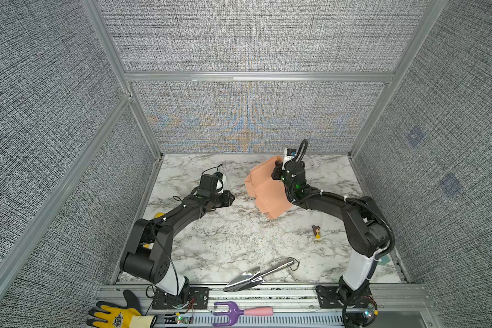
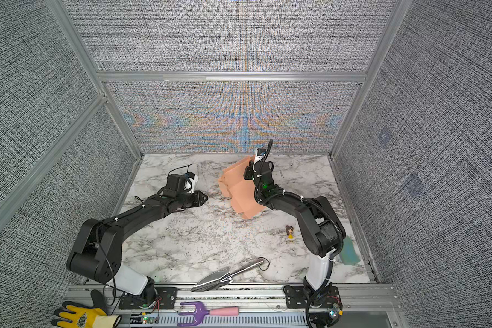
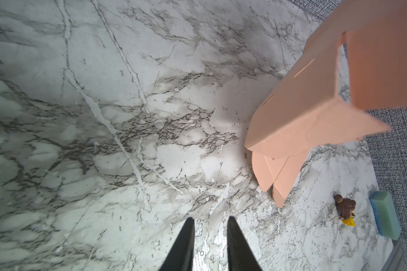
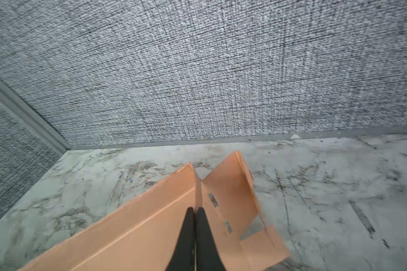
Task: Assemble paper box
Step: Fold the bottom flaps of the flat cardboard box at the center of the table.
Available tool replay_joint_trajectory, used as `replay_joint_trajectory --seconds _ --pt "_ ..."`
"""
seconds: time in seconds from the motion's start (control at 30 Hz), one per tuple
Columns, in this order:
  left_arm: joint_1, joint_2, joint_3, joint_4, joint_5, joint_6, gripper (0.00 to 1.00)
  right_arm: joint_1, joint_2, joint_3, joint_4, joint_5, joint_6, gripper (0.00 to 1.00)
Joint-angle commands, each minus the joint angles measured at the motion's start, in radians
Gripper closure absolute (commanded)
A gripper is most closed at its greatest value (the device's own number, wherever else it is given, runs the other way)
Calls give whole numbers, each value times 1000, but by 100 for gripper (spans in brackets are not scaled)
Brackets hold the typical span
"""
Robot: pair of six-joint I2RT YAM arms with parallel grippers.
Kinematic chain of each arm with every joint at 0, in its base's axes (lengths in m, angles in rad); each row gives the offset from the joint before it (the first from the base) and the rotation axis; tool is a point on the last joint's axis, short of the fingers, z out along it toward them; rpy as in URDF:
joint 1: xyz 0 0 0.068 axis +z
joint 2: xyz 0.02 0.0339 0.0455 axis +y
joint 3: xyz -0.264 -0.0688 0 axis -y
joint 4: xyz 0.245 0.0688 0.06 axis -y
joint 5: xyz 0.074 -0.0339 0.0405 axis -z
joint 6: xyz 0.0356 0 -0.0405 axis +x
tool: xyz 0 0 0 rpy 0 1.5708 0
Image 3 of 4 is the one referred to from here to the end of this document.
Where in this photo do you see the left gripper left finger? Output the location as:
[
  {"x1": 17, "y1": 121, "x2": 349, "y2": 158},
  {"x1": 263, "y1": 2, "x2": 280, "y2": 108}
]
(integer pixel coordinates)
[{"x1": 159, "y1": 217, "x2": 195, "y2": 271}]

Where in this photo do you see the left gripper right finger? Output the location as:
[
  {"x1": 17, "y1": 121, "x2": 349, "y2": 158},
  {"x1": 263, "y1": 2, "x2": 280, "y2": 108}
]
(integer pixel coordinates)
[{"x1": 227, "y1": 216, "x2": 262, "y2": 271}]

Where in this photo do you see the pink paper box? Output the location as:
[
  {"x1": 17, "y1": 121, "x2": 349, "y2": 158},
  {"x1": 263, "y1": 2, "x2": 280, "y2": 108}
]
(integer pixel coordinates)
[{"x1": 245, "y1": 1, "x2": 407, "y2": 207}]

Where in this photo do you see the small brown yellow figurine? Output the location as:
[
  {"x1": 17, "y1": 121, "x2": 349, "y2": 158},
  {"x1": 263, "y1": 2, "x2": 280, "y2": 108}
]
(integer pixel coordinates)
[{"x1": 334, "y1": 194, "x2": 357, "y2": 227}]

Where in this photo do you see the teal sponge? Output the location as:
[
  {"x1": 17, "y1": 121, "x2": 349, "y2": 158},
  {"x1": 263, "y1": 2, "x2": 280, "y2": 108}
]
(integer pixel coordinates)
[{"x1": 369, "y1": 190, "x2": 401, "y2": 241}]

